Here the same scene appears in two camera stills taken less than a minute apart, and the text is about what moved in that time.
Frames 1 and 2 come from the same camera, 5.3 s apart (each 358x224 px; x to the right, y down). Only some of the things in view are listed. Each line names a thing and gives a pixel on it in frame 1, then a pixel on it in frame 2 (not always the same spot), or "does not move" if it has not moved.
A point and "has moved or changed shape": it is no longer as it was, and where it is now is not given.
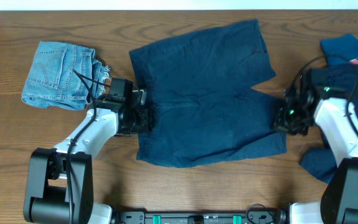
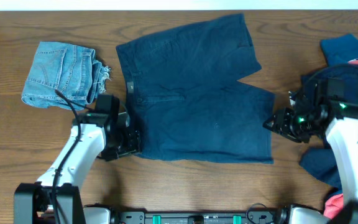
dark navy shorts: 205,110 has moved or changed shape
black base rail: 201,217 does not move
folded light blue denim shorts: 64,76 does not move
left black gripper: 145,126 → 133,144
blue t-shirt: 341,50 does not move
